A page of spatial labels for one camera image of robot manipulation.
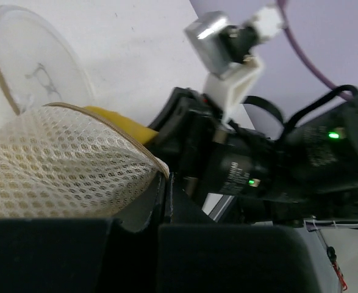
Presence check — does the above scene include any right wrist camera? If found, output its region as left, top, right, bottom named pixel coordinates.
left=184, top=3, right=284, bottom=124

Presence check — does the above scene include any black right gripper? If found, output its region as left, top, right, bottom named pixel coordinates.
left=148, top=87, right=276, bottom=225

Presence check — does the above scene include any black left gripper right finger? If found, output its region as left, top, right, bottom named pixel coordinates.
left=157, top=225, right=321, bottom=293

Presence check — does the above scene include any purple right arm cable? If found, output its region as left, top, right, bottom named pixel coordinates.
left=276, top=0, right=355, bottom=101

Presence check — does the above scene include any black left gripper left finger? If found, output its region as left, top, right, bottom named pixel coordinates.
left=0, top=218, right=121, bottom=292

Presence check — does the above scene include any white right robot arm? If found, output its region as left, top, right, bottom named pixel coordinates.
left=146, top=85, right=358, bottom=226

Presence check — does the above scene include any yellow bra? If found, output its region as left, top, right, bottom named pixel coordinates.
left=85, top=106, right=158, bottom=145

